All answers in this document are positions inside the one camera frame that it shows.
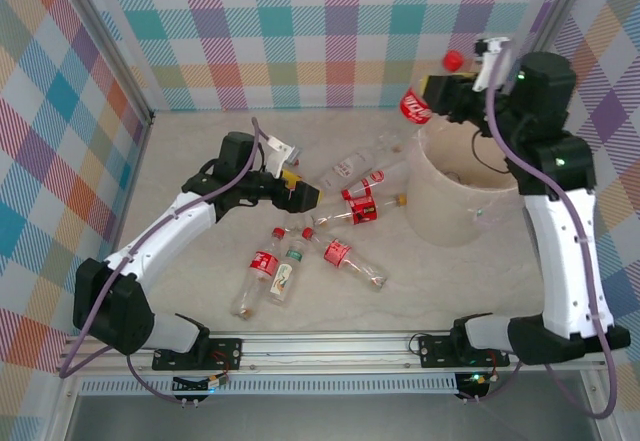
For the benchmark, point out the red-capped cola bottle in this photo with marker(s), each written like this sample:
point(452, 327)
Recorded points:
point(264, 264)
point(337, 254)
point(415, 107)
point(295, 162)

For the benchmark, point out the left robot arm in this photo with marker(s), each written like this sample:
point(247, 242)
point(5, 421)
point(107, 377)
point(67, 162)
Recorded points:
point(150, 246)

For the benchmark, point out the orange-capped bottle red black label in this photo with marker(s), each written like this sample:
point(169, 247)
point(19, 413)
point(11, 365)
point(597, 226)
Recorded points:
point(364, 209)

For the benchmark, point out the clear bottle white red label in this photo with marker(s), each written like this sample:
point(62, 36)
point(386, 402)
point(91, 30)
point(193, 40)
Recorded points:
point(347, 166)

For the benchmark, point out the beige round bin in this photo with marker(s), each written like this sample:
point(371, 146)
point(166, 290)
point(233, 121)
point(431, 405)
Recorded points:
point(440, 201)

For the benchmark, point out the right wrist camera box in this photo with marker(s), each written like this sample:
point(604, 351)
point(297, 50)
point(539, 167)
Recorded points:
point(487, 73)

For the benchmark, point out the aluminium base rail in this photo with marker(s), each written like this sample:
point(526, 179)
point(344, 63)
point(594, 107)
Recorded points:
point(325, 348)

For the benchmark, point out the grey metal panel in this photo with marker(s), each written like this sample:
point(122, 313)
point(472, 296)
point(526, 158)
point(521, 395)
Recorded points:
point(325, 418)

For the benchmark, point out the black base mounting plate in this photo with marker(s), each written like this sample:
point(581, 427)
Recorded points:
point(225, 353)
point(435, 351)

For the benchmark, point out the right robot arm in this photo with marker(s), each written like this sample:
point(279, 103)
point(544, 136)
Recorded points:
point(565, 261)

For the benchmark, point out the yellow power connector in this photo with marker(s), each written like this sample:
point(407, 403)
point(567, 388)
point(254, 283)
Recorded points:
point(481, 380)
point(220, 380)

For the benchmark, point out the green-capped bottle white label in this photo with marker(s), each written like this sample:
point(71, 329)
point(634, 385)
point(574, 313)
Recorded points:
point(282, 283)

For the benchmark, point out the black connector bracket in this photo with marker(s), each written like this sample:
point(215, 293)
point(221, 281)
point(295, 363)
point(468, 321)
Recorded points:
point(182, 386)
point(467, 386)

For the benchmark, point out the clear bottle red oval label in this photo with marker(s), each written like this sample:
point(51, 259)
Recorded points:
point(376, 177)

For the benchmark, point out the aluminium frame post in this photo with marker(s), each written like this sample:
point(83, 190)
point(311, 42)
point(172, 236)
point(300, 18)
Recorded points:
point(545, 36)
point(112, 41)

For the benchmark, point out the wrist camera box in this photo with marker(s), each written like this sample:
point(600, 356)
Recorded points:
point(280, 153)
point(487, 73)

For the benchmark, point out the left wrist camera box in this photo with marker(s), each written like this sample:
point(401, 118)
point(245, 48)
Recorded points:
point(280, 153)

